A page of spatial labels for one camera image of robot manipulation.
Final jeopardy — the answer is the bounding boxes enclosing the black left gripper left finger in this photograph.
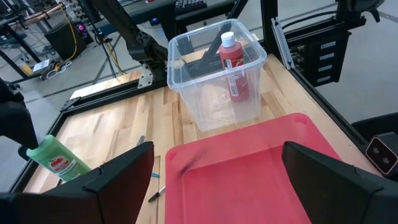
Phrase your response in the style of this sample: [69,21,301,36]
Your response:
[0,141,155,224]

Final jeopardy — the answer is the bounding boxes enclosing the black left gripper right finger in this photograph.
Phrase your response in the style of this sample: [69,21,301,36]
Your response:
[281,141,398,224]

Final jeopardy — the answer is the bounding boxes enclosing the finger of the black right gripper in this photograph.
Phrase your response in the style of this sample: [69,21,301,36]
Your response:
[17,145,32,161]
[0,100,39,151]

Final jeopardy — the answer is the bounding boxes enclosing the green paint bottle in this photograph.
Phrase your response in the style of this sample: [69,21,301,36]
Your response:
[26,134,92,183]

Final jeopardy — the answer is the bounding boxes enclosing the red paint bottle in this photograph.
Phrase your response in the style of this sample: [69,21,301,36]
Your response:
[218,30,251,103]

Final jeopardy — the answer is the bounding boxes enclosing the black spoolie brush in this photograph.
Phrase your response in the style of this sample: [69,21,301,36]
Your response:
[147,185,167,203]

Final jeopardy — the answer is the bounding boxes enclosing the black computer tower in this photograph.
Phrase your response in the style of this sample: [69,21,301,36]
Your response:
[44,20,89,61]

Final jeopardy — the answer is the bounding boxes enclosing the pink translucent plastic bin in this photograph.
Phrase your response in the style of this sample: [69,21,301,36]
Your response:
[164,112,343,224]

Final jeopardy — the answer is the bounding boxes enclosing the black labelled control box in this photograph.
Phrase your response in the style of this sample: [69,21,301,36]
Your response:
[285,29,353,88]

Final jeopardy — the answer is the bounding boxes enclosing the clear plastic bin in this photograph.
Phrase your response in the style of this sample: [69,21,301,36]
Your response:
[167,18,268,132]

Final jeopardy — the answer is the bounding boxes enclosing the black keyboard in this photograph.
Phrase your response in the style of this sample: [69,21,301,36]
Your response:
[174,0,208,14]

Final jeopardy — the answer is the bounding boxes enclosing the white cable coil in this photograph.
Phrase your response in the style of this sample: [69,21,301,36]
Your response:
[40,60,73,80]

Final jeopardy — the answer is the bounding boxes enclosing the grey table-level depth camera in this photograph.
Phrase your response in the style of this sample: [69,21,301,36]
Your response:
[364,131,398,180]

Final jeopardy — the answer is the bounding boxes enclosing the yellow cable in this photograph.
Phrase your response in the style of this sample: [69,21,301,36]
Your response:
[58,4,79,62]

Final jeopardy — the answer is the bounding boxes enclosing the black aluminium table frame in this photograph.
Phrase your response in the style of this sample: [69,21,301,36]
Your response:
[9,0,374,194]

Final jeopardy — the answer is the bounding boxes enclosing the silver mounting bracket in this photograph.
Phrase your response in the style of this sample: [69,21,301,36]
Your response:
[137,63,155,90]

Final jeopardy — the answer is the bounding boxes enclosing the silver aluminium rail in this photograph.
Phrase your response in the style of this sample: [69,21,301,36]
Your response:
[271,17,295,71]

